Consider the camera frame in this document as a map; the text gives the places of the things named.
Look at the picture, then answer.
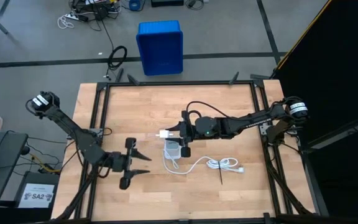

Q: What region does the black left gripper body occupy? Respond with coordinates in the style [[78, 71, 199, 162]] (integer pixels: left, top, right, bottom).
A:
[[112, 138, 137, 190]]

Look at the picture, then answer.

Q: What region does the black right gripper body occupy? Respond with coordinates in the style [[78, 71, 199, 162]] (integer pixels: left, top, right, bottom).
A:
[[178, 110, 197, 158]]

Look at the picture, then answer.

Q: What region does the white power strip tower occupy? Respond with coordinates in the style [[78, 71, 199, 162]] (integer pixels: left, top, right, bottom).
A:
[[163, 139, 181, 161]]

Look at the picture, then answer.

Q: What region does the blue plastic bin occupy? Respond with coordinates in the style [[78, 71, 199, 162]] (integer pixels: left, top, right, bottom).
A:
[[135, 20, 185, 77]]

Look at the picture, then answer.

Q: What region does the black box with SA2 label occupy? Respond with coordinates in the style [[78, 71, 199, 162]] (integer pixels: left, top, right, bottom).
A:
[[16, 170, 60, 210]]

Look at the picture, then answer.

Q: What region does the black flat box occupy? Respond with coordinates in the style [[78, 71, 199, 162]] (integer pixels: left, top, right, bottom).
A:
[[150, 0, 185, 8]]

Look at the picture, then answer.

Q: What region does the black power brick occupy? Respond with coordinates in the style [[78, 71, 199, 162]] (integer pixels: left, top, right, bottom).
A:
[[94, 6, 109, 21]]

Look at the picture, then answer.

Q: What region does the white floor power strip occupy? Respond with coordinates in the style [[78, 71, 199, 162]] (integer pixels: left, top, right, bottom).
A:
[[64, 11, 89, 22]]

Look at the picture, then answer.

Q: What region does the black partition panel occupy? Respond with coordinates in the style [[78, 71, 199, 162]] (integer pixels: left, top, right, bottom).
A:
[[273, 0, 358, 224]]

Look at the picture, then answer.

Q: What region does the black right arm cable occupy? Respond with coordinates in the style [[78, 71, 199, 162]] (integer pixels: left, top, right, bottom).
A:
[[185, 100, 229, 119]]

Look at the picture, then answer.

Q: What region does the black aluminium table frame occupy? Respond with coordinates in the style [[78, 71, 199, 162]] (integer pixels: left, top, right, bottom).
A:
[[50, 68, 331, 224]]

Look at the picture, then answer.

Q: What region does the white thick power cord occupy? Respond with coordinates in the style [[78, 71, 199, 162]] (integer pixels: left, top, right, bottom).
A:
[[162, 149, 246, 175]]

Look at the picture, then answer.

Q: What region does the black cable tie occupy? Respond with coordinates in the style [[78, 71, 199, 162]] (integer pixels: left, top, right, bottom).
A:
[[217, 160, 224, 185]]

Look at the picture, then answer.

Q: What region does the yellow cable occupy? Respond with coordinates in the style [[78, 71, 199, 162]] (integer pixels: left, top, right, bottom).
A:
[[29, 151, 61, 174]]

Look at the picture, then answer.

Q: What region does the black coiled floor cable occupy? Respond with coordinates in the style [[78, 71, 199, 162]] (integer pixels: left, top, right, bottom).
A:
[[106, 45, 128, 80]]

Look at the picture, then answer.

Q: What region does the white thin floor cable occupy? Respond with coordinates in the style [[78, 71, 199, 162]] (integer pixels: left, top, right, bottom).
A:
[[57, 14, 75, 30]]

